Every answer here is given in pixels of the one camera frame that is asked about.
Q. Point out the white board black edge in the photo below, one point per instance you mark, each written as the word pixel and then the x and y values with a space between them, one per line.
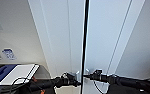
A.
pixel 19 72

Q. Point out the white wardrobe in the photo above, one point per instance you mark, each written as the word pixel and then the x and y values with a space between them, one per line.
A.
pixel 136 20

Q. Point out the white wardrobe door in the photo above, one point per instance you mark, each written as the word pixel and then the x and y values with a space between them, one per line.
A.
pixel 106 33
pixel 54 33

